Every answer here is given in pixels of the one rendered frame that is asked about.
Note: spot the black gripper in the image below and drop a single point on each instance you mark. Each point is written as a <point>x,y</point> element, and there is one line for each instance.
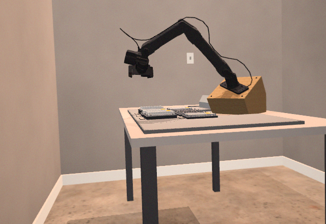
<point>143,72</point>

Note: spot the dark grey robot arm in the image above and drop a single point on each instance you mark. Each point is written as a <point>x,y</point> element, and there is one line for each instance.
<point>140,57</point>

